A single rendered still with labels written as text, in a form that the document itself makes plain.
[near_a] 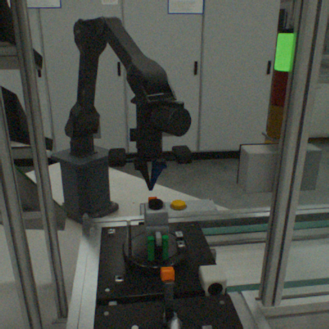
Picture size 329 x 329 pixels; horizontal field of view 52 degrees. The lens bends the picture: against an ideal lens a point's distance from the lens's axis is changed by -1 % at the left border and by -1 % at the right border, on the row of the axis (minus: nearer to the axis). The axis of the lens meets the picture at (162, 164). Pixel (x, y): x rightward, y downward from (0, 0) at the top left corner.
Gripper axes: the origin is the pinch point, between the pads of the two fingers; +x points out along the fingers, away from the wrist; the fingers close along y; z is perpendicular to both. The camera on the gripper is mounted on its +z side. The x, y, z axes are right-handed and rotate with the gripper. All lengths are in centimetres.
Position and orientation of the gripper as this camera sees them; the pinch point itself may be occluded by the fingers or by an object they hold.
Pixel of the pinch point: (150, 177)
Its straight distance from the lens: 78.4
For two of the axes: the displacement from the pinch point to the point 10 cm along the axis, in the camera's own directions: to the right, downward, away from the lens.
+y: -9.9, 0.5, -1.2
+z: -1.3, -3.7, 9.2
